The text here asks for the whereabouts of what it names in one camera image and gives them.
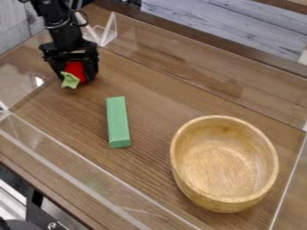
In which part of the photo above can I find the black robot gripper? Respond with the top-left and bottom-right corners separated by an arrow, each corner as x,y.
30,0 -> 99,83

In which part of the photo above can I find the red plush strawberry toy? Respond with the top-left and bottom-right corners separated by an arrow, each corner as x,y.
60,61 -> 88,89

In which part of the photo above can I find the green rectangular block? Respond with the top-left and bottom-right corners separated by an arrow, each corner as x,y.
106,96 -> 131,148

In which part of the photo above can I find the wooden bowl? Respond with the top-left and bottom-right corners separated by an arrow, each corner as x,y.
171,115 -> 279,213

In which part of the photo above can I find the black metal table leg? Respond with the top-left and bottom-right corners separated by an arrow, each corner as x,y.
26,189 -> 68,230

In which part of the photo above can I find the clear acrylic corner bracket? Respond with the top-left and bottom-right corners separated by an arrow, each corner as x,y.
76,13 -> 118,47

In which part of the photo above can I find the clear acrylic tray wall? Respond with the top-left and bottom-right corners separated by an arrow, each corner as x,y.
0,102 -> 201,230

